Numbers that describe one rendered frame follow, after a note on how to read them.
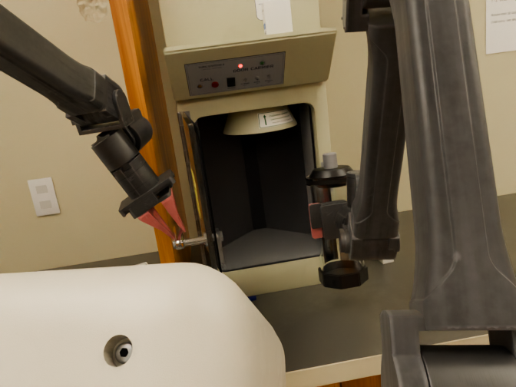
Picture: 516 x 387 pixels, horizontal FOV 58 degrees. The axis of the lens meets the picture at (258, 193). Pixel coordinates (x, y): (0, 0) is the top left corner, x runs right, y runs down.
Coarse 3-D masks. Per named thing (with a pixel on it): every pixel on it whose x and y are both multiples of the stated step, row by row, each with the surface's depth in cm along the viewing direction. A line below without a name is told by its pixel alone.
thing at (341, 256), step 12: (312, 180) 91; (312, 192) 93; (324, 192) 90; (336, 192) 89; (324, 240) 93; (336, 240) 91; (324, 252) 93; (336, 252) 92; (324, 264) 94; (336, 264) 92; (348, 264) 92; (360, 264) 93
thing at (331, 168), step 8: (328, 160) 92; (336, 160) 92; (320, 168) 94; (328, 168) 92; (336, 168) 91; (344, 168) 90; (312, 176) 92; (320, 176) 90; (328, 176) 89; (336, 176) 89
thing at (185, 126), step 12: (180, 120) 93; (192, 132) 66; (192, 144) 67; (192, 156) 70; (192, 168) 78; (192, 180) 89; (204, 192) 69; (204, 204) 69; (204, 216) 69; (204, 228) 72; (204, 252) 92; (216, 264) 72
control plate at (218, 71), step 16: (192, 64) 86; (208, 64) 86; (224, 64) 87; (256, 64) 88; (272, 64) 89; (192, 80) 89; (208, 80) 90; (224, 80) 90; (240, 80) 91; (272, 80) 93
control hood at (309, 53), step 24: (168, 48) 82; (192, 48) 83; (216, 48) 83; (240, 48) 84; (264, 48) 85; (288, 48) 86; (312, 48) 88; (168, 72) 87; (288, 72) 92; (312, 72) 93; (192, 96) 93
